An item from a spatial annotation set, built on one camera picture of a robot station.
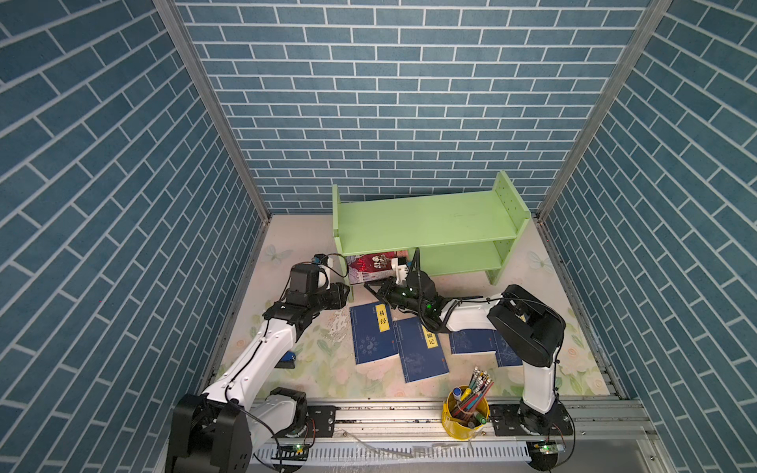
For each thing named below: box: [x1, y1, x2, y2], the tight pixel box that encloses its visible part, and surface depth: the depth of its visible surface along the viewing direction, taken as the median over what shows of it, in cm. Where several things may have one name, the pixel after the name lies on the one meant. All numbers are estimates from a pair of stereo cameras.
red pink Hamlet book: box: [346, 250, 410, 285], surface depth 91 cm
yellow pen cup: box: [440, 368, 494, 441], surface depth 69 cm
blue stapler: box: [274, 350, 297, 369], surface depth 84 cm
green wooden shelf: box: [332, 170, 532, 304], surface depth 84 cm
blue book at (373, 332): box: [348, 301, 400, 365], surface depth 90 cm
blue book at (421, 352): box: [392, 316, 450, 384], surface depth 86 cm
